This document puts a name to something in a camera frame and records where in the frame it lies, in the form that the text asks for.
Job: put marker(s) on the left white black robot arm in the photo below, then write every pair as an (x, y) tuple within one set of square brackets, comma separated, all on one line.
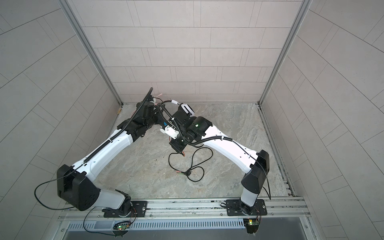
[(75, 183)]

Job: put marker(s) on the aluminium mounting rail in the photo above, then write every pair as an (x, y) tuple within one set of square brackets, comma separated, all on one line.
[(209, 208)]

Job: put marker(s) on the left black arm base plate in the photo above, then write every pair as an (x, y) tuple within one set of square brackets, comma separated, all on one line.
[(139, 208)]

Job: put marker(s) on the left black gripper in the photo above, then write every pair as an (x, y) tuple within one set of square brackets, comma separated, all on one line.
[(158, 120)]

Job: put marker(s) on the left green circuit board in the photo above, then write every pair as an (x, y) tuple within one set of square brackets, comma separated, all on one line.
[(122, 226)]

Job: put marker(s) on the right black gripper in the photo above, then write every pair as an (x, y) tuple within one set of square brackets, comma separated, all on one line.
[(174, 143)]

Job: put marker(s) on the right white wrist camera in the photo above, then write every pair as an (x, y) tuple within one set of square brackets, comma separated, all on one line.
[(168, 131)]

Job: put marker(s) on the black white headphones with cable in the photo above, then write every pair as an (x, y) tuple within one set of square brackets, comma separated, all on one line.
[(183, 120)]

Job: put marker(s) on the white vented cable duct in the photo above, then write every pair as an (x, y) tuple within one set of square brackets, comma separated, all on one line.
[(177, 224)]

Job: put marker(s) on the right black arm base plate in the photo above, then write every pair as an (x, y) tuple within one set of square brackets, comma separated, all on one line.
[(238, 208)]

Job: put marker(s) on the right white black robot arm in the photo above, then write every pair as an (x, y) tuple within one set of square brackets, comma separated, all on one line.
[(255, 165)]

